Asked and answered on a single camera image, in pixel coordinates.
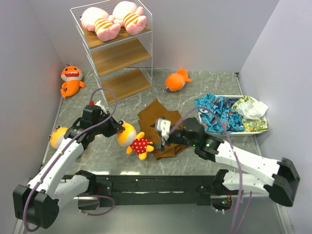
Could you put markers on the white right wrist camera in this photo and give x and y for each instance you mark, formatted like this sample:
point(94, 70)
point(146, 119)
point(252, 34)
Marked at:
point(162, 127)

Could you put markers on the blue patterned cloth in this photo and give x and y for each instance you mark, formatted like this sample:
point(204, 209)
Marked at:
point(221, 107)

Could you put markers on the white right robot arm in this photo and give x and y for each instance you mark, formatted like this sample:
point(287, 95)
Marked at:
point(278, 179)

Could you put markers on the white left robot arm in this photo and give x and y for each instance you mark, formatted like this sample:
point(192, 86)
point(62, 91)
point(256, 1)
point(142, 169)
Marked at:
point(40, 201)

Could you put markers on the orange goldfish plush toy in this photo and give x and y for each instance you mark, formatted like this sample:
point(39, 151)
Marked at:
point(176, 81)

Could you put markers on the orange shark plush toy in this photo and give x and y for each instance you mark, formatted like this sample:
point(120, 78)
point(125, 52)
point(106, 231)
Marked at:
point(72, 77)

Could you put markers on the pink striped plush pig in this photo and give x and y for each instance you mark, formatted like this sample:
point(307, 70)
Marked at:
point(99, 21)
point(130, 16)

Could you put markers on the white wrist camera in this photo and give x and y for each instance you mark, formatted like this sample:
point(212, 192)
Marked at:
point(162, 127)
point(98, 103)

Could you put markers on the yellow frog plush polka dress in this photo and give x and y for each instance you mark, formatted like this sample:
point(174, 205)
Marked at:
point(133, 141)

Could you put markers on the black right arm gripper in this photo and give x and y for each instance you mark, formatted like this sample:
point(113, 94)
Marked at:
point(167, 143)

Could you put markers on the floral yellow green cloth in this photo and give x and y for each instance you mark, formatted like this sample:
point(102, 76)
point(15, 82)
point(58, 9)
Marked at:
point(251, 125)

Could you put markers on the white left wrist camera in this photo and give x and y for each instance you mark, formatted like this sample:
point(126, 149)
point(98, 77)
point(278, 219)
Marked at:
point(98, 103)

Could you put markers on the brown folded cloth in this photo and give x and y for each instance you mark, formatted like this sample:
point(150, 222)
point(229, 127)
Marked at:
point(148, 118)

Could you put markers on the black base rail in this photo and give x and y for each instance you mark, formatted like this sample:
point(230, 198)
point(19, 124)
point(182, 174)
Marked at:
point(158, 189)

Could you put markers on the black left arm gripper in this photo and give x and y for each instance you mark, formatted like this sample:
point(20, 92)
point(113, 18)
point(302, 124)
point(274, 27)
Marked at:
point(114, 127)

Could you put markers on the white crumpled cloth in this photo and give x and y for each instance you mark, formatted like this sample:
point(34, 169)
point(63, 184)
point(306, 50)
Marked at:
point(252, 110)

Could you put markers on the white wire wooden shelf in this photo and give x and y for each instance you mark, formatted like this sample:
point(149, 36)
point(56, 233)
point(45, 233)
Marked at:
point(123, 65)

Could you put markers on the white laundry tray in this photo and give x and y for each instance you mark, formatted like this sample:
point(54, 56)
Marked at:
point(236, 114)

